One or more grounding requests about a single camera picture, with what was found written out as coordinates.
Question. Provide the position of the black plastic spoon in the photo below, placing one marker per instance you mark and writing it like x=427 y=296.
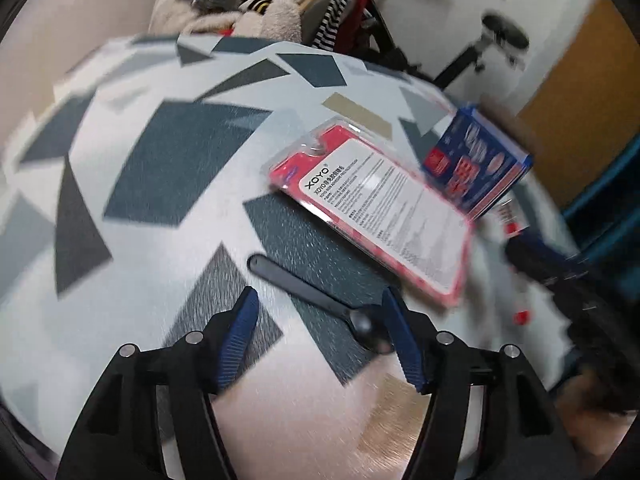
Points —
x=300 y=285

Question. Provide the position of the red cloth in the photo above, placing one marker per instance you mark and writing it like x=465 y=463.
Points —
x=357 y=20

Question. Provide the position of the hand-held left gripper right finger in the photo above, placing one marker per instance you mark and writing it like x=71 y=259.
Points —
x=405 y=345

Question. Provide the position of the geometric patterned tablecloth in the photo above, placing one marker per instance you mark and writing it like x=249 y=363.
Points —
x=150 y=160

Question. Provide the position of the orange wooden panel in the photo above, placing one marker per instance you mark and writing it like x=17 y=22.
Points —
x=585 y=85

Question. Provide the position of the beige fleece blanket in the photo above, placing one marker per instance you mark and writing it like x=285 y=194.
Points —
x=210 y=15

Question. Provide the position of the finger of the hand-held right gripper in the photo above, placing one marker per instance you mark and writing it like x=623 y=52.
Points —
x=545 y=260

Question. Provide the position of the teal curtain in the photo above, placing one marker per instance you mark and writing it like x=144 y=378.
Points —
x=610 y=200

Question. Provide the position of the blue cardboard box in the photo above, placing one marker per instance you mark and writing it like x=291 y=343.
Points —
x=470 y=160

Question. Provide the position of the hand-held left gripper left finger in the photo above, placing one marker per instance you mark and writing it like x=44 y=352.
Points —
x=237 y=340

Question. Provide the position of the black exercise bike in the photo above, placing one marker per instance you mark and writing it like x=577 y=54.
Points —
x=390 y=45

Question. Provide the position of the pink blister pack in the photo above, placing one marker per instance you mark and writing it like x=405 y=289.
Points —
x=390 y=210

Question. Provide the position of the red white small packet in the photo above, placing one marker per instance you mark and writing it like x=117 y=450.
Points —
x=510 y=217

